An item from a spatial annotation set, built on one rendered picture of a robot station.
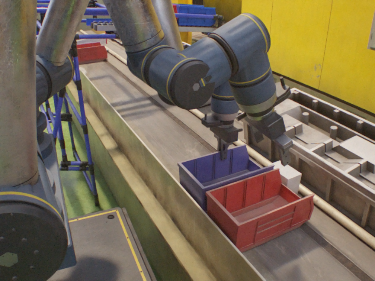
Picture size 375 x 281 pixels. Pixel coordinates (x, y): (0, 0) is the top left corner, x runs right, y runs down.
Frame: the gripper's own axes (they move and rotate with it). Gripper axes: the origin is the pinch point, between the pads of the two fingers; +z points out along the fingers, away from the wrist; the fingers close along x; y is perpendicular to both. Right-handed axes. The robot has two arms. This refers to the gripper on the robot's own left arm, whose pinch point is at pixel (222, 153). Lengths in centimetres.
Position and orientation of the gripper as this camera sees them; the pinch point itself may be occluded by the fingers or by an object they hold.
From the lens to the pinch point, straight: 137.8
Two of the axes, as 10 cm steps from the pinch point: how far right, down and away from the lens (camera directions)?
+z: 0.0, 8.8, 4.8
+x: -4.6, -4.2, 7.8
